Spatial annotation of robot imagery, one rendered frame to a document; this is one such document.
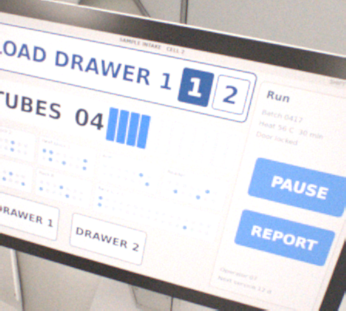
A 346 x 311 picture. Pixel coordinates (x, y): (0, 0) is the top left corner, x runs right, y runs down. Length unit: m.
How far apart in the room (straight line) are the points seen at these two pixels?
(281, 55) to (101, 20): 0.18
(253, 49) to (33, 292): 1.32
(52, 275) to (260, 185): 1.22
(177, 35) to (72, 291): 1.24
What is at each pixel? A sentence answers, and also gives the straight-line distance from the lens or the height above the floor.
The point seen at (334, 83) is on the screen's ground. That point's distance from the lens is 0.38.
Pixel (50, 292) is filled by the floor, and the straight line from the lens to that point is 1.52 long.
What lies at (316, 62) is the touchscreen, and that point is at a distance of 0.37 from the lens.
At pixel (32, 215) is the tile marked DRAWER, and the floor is 1.01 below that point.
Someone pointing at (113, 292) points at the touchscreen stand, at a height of 0.04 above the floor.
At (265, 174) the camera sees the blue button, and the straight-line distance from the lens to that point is 0.39.
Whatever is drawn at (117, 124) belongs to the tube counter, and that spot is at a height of 1.11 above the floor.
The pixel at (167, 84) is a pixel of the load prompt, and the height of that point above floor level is 1.15.
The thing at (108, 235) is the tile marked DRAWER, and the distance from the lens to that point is 0.45.
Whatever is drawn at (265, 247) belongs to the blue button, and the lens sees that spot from 0.42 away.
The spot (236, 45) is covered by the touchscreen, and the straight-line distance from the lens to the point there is 0.37.
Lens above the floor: 1.43
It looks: 56 degrees down
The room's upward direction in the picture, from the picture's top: 2 degrees clockwise
